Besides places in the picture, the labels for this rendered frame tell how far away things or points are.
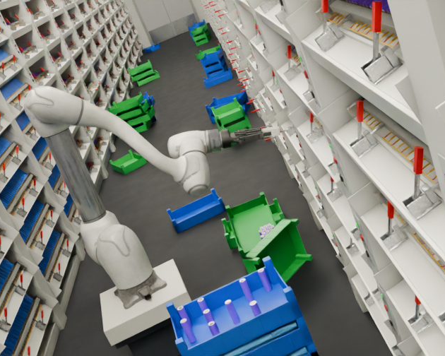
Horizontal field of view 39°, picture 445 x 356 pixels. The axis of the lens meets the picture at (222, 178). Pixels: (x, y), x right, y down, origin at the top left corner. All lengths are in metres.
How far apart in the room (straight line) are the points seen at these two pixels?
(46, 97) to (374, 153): 1.43
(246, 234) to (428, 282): 1.98
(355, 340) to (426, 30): 1.76
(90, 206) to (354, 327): 1.09
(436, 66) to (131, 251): 1.91
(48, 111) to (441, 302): 1.60
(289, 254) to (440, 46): 2.24
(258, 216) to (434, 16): 2.57
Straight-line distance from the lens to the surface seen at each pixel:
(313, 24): 1.20
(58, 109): 2.26
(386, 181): 0.98
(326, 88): 1.23
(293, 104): 1.95
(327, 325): 2.31
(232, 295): 1.69
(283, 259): 2.67
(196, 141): 2.43
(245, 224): 3.02
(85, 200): 2.49
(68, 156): 2.45
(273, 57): 1.91
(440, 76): 0.53
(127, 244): 2.34
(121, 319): 2.34
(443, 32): 0.51
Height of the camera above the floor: 1.35
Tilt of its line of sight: 20 degrees down
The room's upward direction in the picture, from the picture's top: 23 degrees counter-clockwise
